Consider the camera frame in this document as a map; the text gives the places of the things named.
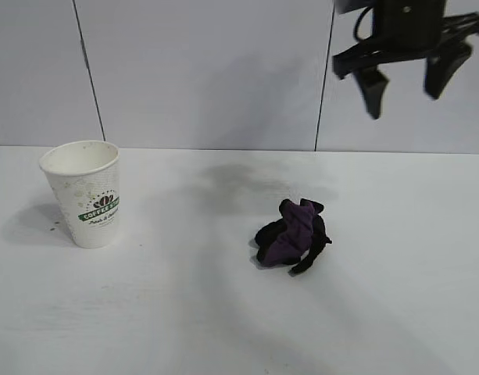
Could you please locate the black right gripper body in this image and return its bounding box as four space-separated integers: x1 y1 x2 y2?
332 0 479 80

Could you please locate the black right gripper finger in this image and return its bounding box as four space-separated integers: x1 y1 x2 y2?
356 66 391 120
424 42 475 101

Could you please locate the purple and black cloth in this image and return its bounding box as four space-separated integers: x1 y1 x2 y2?
248 198 334 277

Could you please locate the white paper coffee cup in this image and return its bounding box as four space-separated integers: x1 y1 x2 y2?
38 139 122 249

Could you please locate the black camera cable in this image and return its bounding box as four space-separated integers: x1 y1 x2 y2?
353 6 376 42

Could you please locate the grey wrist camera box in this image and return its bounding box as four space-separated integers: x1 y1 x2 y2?
334 0 377 16

